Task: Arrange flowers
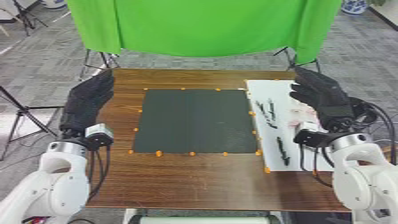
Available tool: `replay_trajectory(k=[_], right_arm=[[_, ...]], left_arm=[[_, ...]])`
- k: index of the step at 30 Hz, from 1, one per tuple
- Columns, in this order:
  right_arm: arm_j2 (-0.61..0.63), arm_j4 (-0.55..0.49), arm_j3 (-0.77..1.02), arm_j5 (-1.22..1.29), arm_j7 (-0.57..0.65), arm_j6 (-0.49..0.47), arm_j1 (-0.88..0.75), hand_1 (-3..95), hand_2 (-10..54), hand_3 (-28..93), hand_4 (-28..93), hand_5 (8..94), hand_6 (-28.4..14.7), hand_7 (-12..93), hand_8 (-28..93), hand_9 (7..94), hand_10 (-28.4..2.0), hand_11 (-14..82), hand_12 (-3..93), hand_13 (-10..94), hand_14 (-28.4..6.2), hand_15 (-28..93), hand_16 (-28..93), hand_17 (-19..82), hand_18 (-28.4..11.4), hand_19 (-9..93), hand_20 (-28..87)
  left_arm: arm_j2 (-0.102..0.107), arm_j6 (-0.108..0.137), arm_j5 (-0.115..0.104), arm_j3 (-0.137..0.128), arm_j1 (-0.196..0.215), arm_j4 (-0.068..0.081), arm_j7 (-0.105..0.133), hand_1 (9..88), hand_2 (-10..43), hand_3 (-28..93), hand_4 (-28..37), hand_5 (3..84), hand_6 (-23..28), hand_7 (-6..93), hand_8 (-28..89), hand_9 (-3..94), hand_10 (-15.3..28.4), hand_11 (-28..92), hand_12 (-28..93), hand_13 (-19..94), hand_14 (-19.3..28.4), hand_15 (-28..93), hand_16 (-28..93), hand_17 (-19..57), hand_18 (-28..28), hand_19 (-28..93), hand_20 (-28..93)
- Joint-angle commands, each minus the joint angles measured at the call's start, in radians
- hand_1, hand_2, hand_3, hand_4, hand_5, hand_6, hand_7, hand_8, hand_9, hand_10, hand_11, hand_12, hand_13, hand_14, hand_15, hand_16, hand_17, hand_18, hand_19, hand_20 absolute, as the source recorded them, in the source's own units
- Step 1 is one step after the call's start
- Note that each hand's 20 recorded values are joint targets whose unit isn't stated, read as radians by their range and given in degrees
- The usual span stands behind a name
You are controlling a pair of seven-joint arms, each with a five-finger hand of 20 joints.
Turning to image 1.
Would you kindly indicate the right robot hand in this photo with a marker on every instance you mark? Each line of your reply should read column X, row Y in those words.
column 323, row 95

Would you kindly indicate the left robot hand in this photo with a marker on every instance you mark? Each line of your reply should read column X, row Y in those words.
column 85, row 100

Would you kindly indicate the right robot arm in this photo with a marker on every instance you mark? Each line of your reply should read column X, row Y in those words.
column 364, row 180

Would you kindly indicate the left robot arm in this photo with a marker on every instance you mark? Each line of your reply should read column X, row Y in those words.
column 50, row 186

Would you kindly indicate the black tripod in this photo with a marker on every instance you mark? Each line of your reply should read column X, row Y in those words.
column 23, row 115
column 28, row 15

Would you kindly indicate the black metal stand leg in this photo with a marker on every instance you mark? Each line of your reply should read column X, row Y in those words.
column 291, row 58
column 107, row 61

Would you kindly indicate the white sheet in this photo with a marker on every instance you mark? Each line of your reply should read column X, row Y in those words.
column 267, row 146

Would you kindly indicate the dark mat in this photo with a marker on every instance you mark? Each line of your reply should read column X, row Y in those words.
column 195, row 121

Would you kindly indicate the blue and white vase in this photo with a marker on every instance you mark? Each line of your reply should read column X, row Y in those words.
column 53, row 3
column 354, row 6

